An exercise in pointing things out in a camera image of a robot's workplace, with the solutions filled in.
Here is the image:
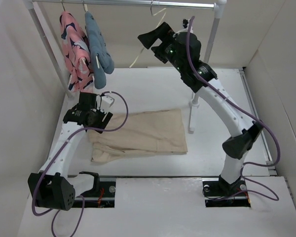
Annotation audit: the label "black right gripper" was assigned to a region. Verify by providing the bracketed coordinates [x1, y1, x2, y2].
[138, 21, 186, 74]

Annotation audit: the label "beige trousers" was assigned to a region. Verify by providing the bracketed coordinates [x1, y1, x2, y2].
[88, 109, 188, 164]

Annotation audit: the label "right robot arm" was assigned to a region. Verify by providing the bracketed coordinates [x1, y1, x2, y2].
[138, 22, 262, 196]

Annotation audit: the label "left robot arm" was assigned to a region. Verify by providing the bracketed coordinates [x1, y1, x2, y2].
[28, 93, 114, 210]

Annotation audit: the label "wooden hanger with denim shorts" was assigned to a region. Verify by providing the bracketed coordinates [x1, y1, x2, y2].
[81, 1, 101, 69]

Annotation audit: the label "wooden hanger with pink shorts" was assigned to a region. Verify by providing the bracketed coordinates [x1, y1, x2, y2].
[60, 1, 96, 86]

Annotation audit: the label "blue denim shorts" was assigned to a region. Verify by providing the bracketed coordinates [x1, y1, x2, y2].
[84, 11, 114, 89]

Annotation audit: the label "pink patterned shorts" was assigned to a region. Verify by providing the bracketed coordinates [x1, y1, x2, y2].
[59, 11, 94, 93]

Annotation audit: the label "metal clothes rack frame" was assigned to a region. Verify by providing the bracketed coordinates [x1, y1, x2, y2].
[22, 0, 229, 134]

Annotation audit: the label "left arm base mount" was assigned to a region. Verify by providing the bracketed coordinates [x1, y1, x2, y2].
[81, 177, 116, 208]

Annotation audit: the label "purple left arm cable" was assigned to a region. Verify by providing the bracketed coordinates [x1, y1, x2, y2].
[32, 91, 129, 237]

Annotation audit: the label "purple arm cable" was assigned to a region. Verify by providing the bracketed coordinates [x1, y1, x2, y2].
[186, 16, 281, 201]
[32, 91, 129, 237]

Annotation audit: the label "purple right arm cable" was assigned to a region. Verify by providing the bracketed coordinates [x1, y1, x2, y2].
[186, 16, 281, 201]

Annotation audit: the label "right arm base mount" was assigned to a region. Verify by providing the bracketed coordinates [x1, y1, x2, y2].
[202, 179, 251, 208]

